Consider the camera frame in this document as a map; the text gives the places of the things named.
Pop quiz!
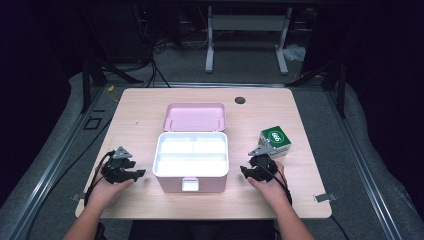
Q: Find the grey metal stand frame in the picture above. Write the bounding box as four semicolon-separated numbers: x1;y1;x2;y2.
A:
204;5;293;75

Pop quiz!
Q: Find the white plastic bag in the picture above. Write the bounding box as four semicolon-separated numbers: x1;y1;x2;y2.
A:
283;43;307;63

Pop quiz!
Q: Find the person's right hand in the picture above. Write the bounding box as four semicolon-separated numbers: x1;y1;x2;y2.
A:
247;160;292;206

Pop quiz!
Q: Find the black tripod stand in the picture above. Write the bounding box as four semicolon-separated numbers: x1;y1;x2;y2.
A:
287;54;348;118
80;57;145;114

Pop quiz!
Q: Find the pink storage box with lid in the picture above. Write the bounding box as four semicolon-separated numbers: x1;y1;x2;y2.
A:
152;102;230;194

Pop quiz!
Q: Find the aluminium floor rail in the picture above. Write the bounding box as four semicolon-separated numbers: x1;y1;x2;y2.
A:
324;90;405;240
4;87;107;240

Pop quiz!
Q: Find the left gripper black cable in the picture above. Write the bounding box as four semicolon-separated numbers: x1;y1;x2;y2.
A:
83;150;117;208

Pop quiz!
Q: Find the green and white cube box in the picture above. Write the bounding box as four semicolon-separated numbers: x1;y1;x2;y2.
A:
258;125;292;160

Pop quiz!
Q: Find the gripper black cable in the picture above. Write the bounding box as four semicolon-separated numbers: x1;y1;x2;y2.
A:
261;163;294;206
83;150;117;208

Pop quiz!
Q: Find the person's left hand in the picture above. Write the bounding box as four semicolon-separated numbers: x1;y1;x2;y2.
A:
87;164;135;210

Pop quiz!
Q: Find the person's dark clothing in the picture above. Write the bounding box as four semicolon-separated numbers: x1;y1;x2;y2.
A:
96;219;278;240

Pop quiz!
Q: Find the bundle of black cables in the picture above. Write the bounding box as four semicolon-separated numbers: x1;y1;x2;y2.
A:
132;6;172;89

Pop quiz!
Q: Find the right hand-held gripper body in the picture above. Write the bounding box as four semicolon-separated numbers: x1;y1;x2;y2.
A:
247;145;278;183

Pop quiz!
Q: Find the white tray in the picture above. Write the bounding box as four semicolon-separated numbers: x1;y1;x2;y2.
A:
155;133;227;177

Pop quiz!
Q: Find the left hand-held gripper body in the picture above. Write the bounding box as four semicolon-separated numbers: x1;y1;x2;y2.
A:
101;145;137;185

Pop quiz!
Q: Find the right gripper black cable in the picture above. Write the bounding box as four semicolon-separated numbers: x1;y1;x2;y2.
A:
261;163;294;206

